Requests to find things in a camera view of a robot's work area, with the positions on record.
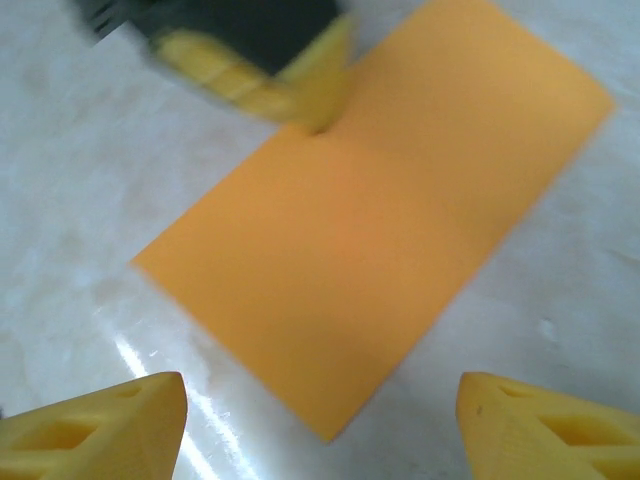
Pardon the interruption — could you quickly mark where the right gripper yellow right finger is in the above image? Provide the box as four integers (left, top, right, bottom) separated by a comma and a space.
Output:
456, 371, 640, 480

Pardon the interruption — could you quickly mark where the orange paper sheet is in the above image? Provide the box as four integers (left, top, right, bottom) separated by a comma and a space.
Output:
128, 0, 619, 445

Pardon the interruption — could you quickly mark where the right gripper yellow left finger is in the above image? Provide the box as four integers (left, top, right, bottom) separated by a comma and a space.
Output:
0, 370, 191, 480

